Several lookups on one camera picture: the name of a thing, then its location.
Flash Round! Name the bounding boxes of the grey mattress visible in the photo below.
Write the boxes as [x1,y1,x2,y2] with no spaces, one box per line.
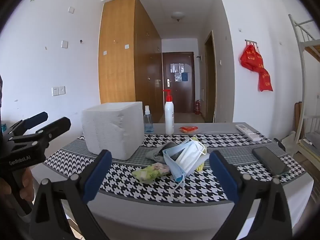
[304,131,320,145]

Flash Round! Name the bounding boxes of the black smartphone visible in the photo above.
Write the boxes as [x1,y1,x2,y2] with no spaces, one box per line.
[252,147,290,176]

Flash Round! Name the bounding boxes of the white remote control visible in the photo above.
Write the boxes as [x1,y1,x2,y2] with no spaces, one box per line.
[235,124,261,141]

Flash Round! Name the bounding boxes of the yellow sponge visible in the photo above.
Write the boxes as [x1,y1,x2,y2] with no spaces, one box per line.
[191,136,205,172]

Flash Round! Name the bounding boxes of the white metal bunk bed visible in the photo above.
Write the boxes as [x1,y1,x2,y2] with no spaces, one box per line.
[289,14,320,155]

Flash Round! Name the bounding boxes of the white foam box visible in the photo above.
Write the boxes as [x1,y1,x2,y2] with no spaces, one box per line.
[82,101,145,160]

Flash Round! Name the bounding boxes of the green wet wipes packet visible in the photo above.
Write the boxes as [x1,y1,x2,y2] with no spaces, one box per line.
[132,162,171,182]

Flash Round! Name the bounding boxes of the red printed bag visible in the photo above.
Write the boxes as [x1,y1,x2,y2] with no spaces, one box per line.
[240,42,264,72]

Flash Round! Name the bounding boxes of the blue face mask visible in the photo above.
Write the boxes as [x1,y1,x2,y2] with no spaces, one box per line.
[162,145,187,200]

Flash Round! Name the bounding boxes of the wooden wardrobe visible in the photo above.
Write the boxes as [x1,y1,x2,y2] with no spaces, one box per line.
[98,0,162,124]

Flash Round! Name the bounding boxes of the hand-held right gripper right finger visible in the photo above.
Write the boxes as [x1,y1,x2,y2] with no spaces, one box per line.
[209,150,293,240]

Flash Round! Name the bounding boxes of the grey sock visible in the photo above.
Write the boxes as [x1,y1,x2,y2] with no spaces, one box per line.
[146,142,181,162]

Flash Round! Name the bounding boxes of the wooden boards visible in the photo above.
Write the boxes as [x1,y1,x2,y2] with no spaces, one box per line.
[294,102,304,138]

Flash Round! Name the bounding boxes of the person's left hand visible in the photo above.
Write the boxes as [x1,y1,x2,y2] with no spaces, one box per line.
[0,167,35,207]

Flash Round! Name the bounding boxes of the clear spray bottle blue liquid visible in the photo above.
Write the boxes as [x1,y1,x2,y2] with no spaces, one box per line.
[144,105,153,133]

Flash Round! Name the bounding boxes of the white pump bottle red pump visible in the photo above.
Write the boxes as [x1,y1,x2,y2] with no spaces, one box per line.
[162,89,175,135]

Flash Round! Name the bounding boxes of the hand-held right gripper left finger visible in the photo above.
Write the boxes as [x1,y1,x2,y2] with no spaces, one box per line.
[29,149,113,240]

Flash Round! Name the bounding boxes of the wooden side door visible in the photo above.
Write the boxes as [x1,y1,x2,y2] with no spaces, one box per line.
[204,30,217,123]

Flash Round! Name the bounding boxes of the white face mask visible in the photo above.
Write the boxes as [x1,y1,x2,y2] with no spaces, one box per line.
[175,137,208,175]

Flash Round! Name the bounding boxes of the houndstooth table cloth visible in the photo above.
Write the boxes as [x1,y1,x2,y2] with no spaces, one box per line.
[45,133,307,204]

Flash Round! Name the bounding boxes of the dark brown door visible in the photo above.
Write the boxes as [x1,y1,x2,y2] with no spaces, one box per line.
[162,52,194,113]

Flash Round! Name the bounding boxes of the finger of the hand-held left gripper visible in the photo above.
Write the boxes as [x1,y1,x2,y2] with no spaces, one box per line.
[2,112,49,140]
[9,117,72,147]

